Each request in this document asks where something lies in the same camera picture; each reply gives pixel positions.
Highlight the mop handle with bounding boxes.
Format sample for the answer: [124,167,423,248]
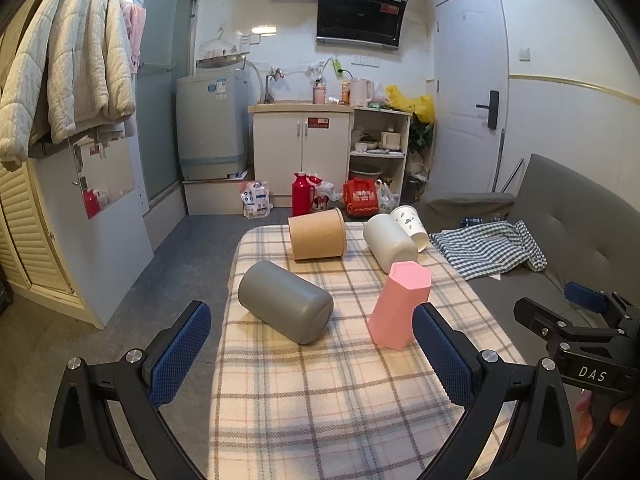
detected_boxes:
[492,129,506,193]

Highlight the black range hood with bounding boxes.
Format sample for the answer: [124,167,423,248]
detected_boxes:
[316,0,410,51]

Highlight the pink hexagonal cup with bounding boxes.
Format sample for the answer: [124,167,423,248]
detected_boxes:
[369,261,432,349]

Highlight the hanger with small garment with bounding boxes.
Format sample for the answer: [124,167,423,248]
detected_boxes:
[199,27,242,59]

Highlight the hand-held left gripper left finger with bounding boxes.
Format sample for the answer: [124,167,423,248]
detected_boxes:
[46,300,212,480]

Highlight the grey plastic cup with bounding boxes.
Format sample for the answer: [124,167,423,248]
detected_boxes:
[238,260,334,345]

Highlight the white open shelf unit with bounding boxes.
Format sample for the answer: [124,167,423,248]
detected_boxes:
[347,107,412,202]

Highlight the white printed paper cup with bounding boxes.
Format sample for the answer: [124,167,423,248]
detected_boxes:
[390,204,429,254]

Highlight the green plant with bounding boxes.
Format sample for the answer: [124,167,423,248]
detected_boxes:
[409,120,435,157]

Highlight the white detergent refill bag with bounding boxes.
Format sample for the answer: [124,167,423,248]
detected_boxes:
[239,180,274,219]

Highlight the cream plastic cup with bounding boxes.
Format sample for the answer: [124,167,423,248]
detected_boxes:
[363,213,419,275]

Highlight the person's right hand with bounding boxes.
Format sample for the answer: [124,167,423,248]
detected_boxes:
[574,389,632,453]

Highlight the metal faucet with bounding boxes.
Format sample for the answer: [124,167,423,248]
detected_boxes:
[264,66,285,103]

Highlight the red thermos flask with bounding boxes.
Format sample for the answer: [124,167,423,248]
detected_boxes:
[292,172,317,217]

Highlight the brown paper cup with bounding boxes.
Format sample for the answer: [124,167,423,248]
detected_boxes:
[288,208,348,261]

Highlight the cream louvered door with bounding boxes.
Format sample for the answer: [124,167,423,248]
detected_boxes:
[0,160,77,297]

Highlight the yellow plastic bag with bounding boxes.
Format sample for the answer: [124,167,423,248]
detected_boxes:
[385,85,436,124]

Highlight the white electric kettle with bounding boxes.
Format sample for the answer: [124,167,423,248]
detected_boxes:
[350,78,375,108]

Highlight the frosted glass door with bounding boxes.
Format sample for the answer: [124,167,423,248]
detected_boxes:
[135,0,199,217]

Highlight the green checked cloth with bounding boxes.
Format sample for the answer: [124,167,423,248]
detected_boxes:
[430,220,548,281]

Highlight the red shopping bag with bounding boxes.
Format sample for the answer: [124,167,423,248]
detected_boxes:
[343,178,383,219]

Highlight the black door lock handle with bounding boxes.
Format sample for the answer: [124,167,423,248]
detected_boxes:
[476,90,500,129]

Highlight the white cartoon plastic bag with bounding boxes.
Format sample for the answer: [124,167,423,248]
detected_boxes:
[310,176,342,212]

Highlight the wall mirror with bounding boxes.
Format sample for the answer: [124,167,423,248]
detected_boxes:
[73,130,137,220]

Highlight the white washing machine platform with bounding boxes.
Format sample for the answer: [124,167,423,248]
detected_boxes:
[181,169,256,216]

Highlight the white quilted jacket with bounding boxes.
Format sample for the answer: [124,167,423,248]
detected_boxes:
[0,0,137,172]

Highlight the white door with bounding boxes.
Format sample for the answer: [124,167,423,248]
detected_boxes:
[432,0,510,196]

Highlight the plaid tablecloth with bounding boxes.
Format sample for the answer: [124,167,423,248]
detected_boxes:
[207,221,531,480]

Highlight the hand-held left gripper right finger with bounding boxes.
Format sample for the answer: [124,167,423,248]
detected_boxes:
[411,302,578,480]

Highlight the grey sofa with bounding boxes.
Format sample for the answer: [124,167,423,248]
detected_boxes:
[425,153,640,361]

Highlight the white sink cabinet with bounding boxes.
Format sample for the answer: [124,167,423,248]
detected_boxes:
[249,101,355,207]

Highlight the grey washing machine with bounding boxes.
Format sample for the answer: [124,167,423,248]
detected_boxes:
[175,57,251,181]

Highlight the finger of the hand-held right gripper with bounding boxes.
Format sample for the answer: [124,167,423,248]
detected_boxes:
[564,281,640,332]
[514,297,626,357]

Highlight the pink hanging garment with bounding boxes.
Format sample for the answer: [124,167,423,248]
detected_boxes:
[119,0,147,77]

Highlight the white wardrobe panel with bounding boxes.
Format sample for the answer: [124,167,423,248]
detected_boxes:
[30,130,156,331]

